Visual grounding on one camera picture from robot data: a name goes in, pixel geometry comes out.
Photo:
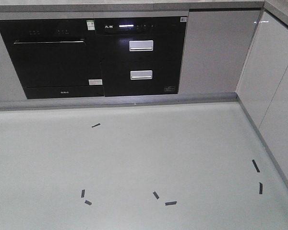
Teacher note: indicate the grey cabinet door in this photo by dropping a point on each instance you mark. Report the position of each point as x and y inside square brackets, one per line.
[216, 45]

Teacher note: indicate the black disinfection cabinet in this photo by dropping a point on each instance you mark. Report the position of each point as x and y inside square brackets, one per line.
[113, 36]

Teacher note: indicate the black built-in dishwasher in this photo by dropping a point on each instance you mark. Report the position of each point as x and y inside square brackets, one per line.
[54, 58]

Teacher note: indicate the upper silver drawer handle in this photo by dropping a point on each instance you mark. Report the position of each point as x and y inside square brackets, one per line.
[141, 45]

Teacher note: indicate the silver drawer handle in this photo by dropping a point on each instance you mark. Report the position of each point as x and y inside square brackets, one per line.
[141, 75]
[141, 45]

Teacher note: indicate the white side cabinet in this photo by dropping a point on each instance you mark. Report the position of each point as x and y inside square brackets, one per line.
[263, 87]

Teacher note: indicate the lower silver drawer handle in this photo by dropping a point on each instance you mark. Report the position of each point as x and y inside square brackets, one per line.
[141, 75]

